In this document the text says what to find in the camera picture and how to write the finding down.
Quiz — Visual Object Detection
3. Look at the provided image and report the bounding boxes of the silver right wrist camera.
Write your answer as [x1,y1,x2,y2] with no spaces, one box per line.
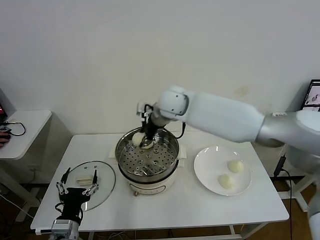
[136,101,151,118]

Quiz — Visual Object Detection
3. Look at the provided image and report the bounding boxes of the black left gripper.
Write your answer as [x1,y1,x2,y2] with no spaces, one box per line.
[56,167,101,222]

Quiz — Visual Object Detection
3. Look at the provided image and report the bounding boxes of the person's hand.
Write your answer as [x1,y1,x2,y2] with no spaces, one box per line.
[0,131,12,148]

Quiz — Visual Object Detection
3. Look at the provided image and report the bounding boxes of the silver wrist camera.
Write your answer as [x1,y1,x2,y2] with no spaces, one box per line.
[136,101,151,118]
[51,219,74,235]

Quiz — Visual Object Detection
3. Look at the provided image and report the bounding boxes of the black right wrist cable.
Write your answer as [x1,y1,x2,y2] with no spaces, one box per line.
[175,121,186,140]

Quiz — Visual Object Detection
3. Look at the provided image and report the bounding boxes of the grey laptop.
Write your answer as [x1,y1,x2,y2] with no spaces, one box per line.
[301,79,320,112]

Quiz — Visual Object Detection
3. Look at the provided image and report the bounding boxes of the black power cable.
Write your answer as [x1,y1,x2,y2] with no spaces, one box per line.
[273,149,295,240]

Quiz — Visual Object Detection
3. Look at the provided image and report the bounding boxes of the white electric cooker base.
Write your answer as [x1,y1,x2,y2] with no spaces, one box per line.
[109,147,188,197]

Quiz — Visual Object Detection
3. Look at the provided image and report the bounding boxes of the white round plate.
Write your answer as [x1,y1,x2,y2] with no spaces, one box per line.
[193,146,253,197]

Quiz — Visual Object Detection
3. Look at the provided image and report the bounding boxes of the glass lid with white handle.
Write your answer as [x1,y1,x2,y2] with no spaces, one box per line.
[60,160,117,212]

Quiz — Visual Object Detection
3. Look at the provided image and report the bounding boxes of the black desk cable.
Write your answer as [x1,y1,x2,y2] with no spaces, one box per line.
[4,121,27,137]

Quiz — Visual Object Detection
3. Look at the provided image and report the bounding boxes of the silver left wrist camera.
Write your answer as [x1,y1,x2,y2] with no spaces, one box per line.
[51,219,74,235]

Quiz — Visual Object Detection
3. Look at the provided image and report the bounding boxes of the stainless steel steamer basket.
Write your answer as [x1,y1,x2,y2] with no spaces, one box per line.
[109,126,188,177]

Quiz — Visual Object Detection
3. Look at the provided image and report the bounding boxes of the white rounded side desk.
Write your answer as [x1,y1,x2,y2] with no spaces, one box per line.
[0,109,53,223]

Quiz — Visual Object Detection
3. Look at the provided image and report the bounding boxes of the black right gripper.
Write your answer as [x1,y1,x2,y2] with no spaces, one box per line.
[140,117,161,150]

